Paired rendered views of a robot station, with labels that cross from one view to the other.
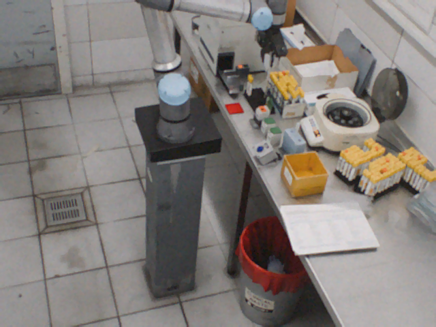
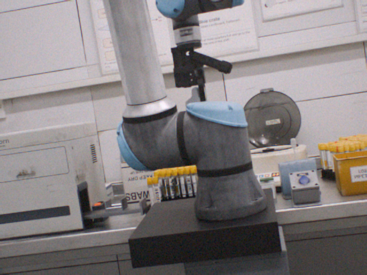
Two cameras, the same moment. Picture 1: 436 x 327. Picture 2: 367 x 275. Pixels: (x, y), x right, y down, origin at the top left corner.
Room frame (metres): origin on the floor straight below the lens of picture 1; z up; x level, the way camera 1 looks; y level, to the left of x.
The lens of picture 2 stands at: (1.28, 1.22, 1.16)
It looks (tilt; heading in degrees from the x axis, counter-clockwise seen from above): 3 degrees down; 301
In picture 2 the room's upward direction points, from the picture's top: 9 degrees counter-clockwise
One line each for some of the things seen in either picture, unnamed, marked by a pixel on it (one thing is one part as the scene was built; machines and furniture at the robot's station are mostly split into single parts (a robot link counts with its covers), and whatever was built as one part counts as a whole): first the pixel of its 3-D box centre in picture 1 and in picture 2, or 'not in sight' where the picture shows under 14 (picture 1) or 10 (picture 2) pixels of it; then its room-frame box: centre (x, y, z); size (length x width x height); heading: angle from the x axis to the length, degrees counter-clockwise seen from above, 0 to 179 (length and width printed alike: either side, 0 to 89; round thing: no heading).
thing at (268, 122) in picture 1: (268, 127); not in sight; (1.94, -0.16, 0.91); 0.05 x 0.04 x 0.07; 113
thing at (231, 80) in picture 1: (229, 75); (109, 208); (2.28, 0.03, 0.92); 0.21 x 0.07 x 0.05; 23
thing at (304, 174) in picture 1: (304, 174); (361, 171); (1.65, -0.30, 0.92); 0.13 x 0.13 x 0.10; 21
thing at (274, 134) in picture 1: (274, 136); (268, 190); (1.88, -0.19, 0.91); 0.05 x 0.04 x 0.07; 113
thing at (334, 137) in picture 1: (339, 124); (270, 167); (1.98, -0.46, 0.94); 0.30 x 0.24 x 0.12; 104
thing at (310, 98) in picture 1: (329, 101); not in sight; (2.16, -0.43, 0.92); 0.24 x 0.12 x 0.10; 113
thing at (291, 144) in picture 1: (293, 145); (298, 178); (1.82, -0.26, 0.92); 0.10 x 0.07 x 0.10; 30
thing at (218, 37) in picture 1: (236, 32); (50, 176); (2.50, 0.02, 1.03); 0.31 x 0.27 x 0.30; 23
